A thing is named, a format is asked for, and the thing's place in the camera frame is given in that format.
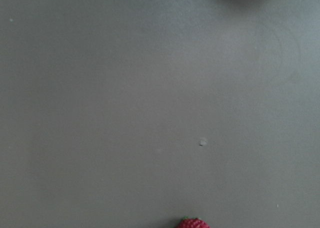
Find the red strawberry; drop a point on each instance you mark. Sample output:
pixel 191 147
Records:
pixel 187 222

